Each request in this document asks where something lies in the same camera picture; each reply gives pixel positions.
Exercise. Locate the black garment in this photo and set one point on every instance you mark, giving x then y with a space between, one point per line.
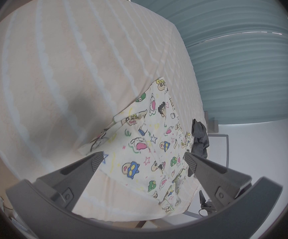
200 136

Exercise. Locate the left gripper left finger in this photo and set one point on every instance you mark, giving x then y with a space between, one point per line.
58 188

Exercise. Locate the grey bedside table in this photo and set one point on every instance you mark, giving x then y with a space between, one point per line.
211 123

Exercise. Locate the bed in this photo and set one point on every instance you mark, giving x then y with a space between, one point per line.
71 71

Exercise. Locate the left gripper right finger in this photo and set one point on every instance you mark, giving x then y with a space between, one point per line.
230 186

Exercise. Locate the blue-green curtain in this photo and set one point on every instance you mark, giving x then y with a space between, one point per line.
233 53

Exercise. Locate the white printed garment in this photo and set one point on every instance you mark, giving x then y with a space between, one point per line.
146 138

